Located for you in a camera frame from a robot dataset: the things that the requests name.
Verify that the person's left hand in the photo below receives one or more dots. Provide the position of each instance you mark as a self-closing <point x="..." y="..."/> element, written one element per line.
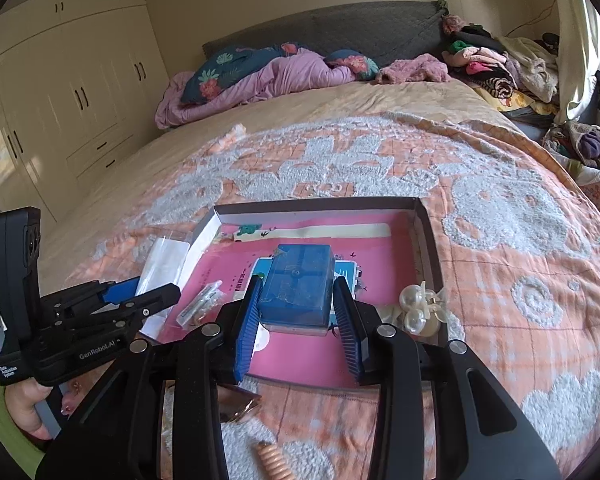
<point x="25" y="405"/>

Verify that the small blue box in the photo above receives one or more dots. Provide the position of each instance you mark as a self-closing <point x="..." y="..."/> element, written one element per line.
<point x="295" y="290"/>

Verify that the beige bedsheet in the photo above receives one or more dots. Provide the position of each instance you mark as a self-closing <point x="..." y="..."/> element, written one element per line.
<point x="305" y="100"/>

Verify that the small dark floral pillow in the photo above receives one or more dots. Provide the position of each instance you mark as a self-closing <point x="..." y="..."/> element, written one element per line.
<point x="355" y="62"/>

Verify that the pink fuzzy cloth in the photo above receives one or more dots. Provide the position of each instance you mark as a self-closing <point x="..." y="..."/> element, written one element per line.
<point x="415" y="70"/>

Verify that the person's left forearm green sleeve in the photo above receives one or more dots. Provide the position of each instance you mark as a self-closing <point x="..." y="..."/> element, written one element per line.
<point x="5" y="445"/>

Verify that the clear bubble hair claw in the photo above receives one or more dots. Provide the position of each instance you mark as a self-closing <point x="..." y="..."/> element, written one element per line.
<point x="415" y="320"/>

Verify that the long clear plastic packet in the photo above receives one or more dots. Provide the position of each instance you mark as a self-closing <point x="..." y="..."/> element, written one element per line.
<point x="165" y="270"/>

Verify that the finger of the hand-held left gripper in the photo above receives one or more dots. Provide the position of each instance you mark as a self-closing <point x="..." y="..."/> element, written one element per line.
<point x="155" y="300"/>
<point x="122" y="290"/>

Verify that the purple quilt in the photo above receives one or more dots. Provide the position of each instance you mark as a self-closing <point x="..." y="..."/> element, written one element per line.
<point x="280" y="77"/>

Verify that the bag of clothes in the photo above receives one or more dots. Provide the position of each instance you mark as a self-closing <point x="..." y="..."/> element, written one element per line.
<point x="590" y="145"/>

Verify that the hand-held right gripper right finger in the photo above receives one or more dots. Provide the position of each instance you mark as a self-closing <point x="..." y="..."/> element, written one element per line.
<point x="350" y="335"/>

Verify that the grey padded headboard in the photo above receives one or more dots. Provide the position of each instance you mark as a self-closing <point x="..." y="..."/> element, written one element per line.
<point x="370" y="30"/>

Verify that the large dark floral pillow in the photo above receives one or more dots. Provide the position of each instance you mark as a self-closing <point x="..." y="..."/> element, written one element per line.
<point x="225" y="70"/>

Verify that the hair clip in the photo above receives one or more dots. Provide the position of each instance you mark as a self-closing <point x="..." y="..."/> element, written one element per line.
<point x="205" y="300"/>

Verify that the pile of clothes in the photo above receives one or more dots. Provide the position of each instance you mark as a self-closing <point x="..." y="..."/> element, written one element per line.
<point x="490" y="60"/>

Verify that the pink book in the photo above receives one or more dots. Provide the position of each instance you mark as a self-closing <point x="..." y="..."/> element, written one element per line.
<point x="395" y="270"/>

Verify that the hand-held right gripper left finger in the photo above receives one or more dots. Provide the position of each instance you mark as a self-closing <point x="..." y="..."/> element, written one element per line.
<point x="242" y="330"/>

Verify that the cream wardrobe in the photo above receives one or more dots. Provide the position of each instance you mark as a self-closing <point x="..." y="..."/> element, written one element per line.
<point x="80" y="85"/>

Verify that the cream curtain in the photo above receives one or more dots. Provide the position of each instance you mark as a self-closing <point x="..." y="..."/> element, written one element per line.
<point x="575" y="35"/>

